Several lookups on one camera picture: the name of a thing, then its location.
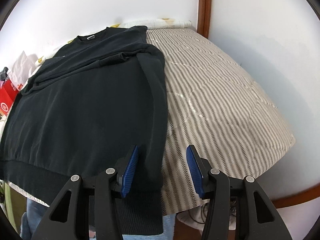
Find brown wooden door frame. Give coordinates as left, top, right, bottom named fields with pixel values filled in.
left=196, top=0, right=213, bottom=39

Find white yellow-printed folded cloth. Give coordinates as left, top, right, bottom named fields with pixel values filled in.
left=35, top=17, right=193, bottom=66

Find black long-sleeve sweatshirt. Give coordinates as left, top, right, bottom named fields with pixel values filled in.
left=0, top=26, right=168, bottom=234

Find green cloth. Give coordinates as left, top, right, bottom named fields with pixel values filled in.
left=0, top=180, right=11, bottom=212

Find striped beige quilted mat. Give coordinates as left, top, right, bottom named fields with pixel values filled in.
left=5, top=27, right=297, bottom=217

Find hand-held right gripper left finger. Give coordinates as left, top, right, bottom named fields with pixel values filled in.
left=30, top=144, right=140, bottom=240

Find person's legs in jeans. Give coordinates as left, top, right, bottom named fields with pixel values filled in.
left=21, top=196, right=176, bottom=240

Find tangled floor cables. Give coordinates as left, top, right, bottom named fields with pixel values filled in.
left=189, top=196, right=244, bottom=224

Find red paper bag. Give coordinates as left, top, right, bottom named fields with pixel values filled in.
left=0, top=80, right=21, bottom=118

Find white plastic bag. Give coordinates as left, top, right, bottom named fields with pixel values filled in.
left=9, top=51, right=38, bottom=91

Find brown wooden baseboard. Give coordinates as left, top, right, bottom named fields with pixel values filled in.
left=271, top=176, right=320, bottom=209

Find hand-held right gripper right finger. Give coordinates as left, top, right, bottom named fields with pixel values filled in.
left=186, top=145, right=292, bottom=240

